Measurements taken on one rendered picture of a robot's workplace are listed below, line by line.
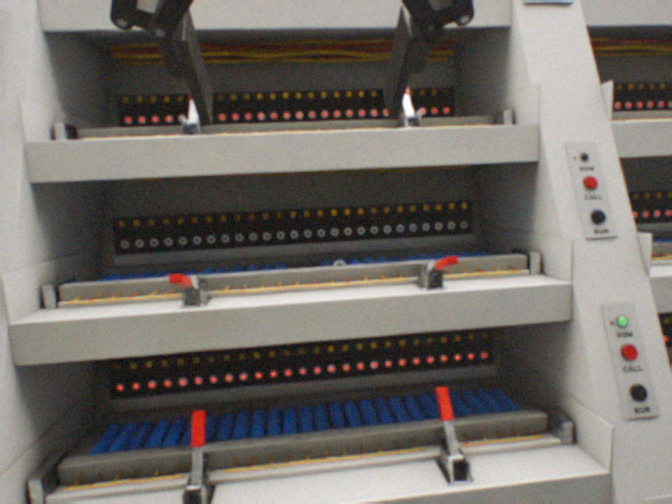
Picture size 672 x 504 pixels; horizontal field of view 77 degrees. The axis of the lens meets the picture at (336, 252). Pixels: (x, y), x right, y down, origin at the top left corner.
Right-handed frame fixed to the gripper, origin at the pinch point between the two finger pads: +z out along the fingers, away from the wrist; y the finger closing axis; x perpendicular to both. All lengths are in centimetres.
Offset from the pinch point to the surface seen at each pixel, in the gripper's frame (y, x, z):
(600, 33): 53, 36, 24
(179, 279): -11.9, -7.5, 14.6
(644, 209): 57, 7, 34
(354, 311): 5.0, -9.9, 21.3
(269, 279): -4.3, -4.2, 24.4
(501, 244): 30.1, 2.1, 32.7
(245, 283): -7.1, -4.5, 24.5
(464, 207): 25.7, 8.8, 32.4
